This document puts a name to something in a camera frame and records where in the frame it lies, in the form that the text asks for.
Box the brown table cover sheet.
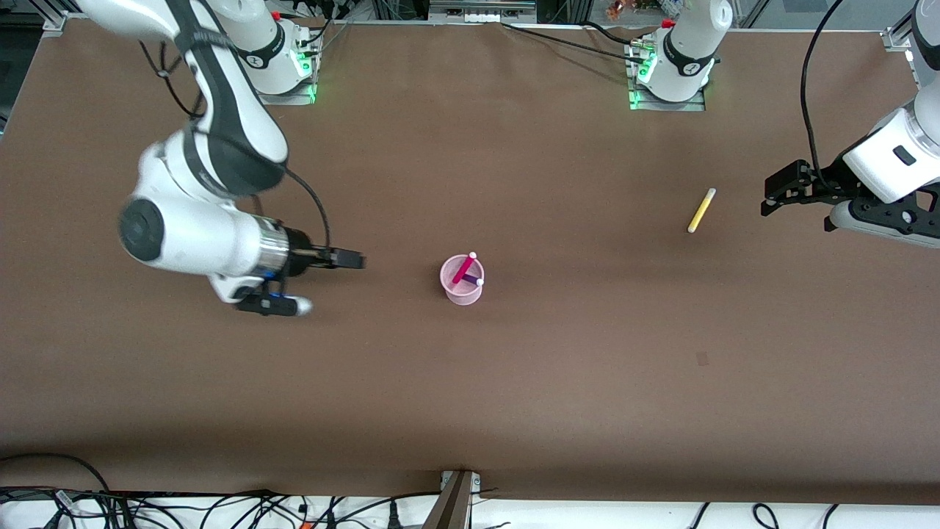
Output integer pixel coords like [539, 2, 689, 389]
[0, 18, 940, 508]

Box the aluminium frame corner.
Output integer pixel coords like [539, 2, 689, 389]
[41, 9, 83, 36]

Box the yellow marker pen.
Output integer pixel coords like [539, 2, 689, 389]
[687, 188, 717, 234]

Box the long black table cable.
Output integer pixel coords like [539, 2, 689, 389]
[501, 21, 641, 61]

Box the short black table cable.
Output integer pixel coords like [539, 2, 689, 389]
[582, 21, 647, 45]

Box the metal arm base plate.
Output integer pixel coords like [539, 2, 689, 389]
[257, 79, 317, 106]
[629, 87, 706, 112]

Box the metal table edge bracket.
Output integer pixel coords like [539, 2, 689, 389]
[422, 470, 482, 529]

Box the pink round pen holder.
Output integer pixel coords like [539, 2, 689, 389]
[440, 254, 485, 307]

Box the black arched cable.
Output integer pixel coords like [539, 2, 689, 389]
[0, 453, 111, 493]

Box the white power strip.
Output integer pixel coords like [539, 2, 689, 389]
[430, 0, 537, 23]

